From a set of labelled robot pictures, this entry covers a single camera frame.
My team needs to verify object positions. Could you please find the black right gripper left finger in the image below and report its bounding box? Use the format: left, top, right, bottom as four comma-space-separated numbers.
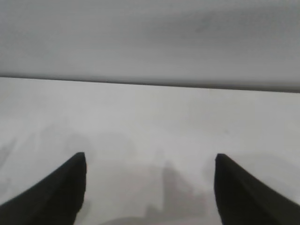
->
0, 152, 87, 225

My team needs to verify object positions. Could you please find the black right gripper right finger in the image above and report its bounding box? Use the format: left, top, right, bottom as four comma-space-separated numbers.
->
214, 153, 300, 225

